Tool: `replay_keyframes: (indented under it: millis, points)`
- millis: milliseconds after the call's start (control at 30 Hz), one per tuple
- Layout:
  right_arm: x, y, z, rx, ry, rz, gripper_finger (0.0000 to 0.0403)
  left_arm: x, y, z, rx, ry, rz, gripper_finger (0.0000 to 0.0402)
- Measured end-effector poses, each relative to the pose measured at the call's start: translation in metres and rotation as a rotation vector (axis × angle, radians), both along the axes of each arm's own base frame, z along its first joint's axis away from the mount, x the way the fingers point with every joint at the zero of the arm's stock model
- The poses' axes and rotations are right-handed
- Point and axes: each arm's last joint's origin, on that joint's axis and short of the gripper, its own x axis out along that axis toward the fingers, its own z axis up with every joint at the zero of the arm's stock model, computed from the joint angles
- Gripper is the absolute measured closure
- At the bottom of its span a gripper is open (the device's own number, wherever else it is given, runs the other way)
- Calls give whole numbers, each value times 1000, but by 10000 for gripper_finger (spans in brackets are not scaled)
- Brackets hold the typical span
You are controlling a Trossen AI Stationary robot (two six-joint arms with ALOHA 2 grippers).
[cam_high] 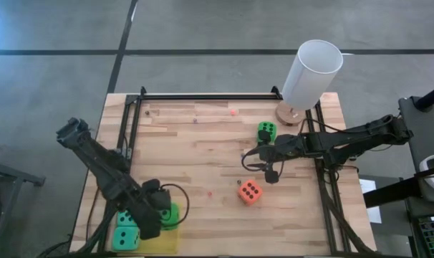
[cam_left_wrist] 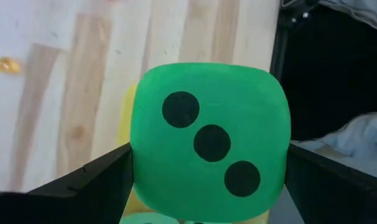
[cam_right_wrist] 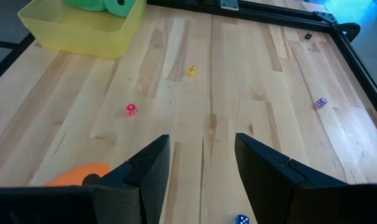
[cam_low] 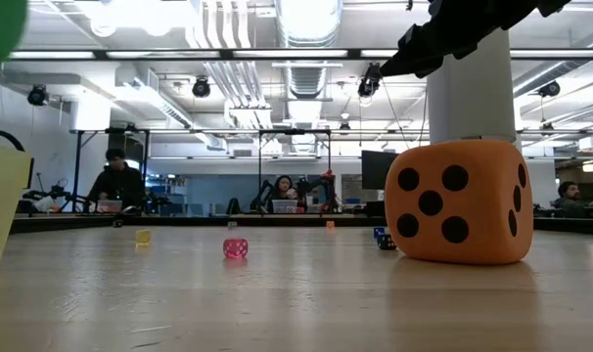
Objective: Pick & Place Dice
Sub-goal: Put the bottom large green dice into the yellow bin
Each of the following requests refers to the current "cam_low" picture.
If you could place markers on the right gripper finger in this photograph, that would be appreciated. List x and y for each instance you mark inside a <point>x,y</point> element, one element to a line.
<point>414,41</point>
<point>421,61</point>

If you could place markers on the orange foam die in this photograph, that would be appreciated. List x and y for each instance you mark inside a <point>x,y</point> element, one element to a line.
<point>482,220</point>

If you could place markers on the small yellow die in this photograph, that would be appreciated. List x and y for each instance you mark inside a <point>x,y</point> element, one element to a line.
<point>143,237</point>

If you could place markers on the green foam die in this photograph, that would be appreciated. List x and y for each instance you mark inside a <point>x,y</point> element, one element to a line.
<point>0,29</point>

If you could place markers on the background robot arm with red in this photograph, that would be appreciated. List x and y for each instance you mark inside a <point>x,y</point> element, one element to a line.
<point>326,183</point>

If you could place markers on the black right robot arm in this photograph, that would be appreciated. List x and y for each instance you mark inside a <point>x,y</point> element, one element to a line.
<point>553,4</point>

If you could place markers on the white lamp with wooden base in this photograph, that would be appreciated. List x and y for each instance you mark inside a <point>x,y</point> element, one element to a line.
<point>472,98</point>

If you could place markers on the black ceiling spotlight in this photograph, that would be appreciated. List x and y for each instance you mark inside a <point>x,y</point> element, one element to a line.
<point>201,88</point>
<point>550,89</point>
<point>37,95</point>

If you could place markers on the black computer monitor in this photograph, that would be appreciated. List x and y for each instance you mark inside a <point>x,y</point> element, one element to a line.
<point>377,168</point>

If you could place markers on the small blue die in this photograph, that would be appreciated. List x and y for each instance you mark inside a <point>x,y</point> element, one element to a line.
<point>378,232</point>

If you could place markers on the small black die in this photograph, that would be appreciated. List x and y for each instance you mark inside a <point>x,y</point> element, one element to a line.
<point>387,243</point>

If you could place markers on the small orange die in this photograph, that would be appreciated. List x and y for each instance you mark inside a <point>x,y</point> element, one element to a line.
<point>330,225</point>

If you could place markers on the person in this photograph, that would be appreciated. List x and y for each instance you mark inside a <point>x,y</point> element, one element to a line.
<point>118,183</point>
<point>283,188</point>
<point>570,200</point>

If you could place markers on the clear plastic container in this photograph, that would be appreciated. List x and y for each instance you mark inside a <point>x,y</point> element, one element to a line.
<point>285,206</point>

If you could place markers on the small purple die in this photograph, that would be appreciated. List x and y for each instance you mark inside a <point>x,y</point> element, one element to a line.
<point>232,225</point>

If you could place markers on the small pink die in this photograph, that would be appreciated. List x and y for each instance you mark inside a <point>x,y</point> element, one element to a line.
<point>235,248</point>

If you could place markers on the small dark grey die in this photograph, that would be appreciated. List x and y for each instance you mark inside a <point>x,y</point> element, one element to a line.
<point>117,223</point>

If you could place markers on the yellow translucent plastic bin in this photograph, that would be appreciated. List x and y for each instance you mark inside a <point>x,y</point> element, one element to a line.
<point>0,205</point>

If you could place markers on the black overhead camera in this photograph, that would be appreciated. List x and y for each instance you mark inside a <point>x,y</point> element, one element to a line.
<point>370,83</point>

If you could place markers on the black background frame stand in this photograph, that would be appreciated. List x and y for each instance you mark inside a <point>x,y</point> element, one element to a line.
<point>260,151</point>

